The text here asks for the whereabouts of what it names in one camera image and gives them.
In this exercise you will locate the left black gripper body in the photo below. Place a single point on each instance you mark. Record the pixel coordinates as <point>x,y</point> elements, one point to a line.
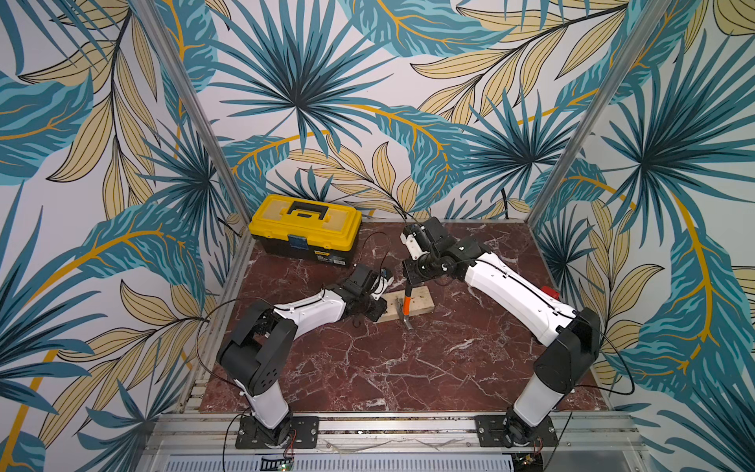
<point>373,309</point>

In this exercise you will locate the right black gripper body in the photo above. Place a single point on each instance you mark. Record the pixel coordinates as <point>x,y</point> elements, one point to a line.
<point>417,269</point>

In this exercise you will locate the orange black claw hammer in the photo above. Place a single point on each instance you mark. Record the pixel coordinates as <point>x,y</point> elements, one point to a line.
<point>405,306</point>

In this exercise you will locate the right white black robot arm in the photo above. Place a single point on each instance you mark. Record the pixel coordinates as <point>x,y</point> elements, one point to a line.
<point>572,339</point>

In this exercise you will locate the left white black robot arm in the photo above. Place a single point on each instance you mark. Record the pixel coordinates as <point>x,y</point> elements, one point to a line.
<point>254,355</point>

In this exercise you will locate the light wooden board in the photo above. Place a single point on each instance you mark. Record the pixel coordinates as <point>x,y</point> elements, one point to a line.
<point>421,303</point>

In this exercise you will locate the yellow black plastic toolbox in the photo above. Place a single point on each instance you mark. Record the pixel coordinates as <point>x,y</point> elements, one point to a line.
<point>307,230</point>

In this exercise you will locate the red pipe wrench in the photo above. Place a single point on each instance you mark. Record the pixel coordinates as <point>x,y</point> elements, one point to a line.
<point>551,292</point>

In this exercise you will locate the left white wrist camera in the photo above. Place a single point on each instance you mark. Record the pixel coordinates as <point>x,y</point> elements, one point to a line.
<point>378,282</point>

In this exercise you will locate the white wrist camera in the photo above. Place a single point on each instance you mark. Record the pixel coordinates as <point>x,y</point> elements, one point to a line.
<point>416,240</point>
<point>378,282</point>

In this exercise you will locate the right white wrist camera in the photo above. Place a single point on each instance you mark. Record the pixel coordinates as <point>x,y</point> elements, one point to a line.
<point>416,240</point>

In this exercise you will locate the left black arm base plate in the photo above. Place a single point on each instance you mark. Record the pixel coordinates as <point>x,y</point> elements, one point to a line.
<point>301,432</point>

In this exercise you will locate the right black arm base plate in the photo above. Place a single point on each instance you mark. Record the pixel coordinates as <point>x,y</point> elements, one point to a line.
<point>505,431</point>

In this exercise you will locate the aluminium front frame rail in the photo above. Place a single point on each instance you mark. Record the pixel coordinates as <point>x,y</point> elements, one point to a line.
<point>355,432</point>

